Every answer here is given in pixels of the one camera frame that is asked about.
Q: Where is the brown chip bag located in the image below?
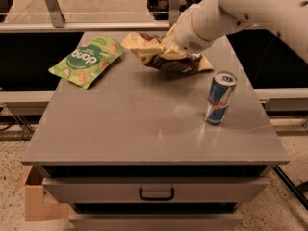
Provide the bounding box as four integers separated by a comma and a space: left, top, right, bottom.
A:
121, 32, 214, 74

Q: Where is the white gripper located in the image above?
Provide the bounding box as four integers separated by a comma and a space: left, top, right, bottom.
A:
161, 0, 250, 60

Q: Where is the black drawer handle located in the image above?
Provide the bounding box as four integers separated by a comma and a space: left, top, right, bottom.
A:
139, 188, 175, 201

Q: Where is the grey drawer cabinet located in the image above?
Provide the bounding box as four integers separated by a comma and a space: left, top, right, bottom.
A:
22, 38, 288, 231

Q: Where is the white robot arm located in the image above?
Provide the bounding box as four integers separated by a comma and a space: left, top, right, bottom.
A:
163, 0, 308, 62

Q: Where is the blue silver energy drink can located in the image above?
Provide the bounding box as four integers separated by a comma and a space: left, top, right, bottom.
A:
204, 71, 238, 125

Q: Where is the brown cardboard box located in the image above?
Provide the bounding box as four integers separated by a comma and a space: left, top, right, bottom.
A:
13, 166, 75, 221

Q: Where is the green snack bag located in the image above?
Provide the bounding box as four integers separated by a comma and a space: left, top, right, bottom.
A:
48, 35, 123, 89

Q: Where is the grey metal railing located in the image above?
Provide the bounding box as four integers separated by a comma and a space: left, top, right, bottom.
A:
0, 0, 180, 32

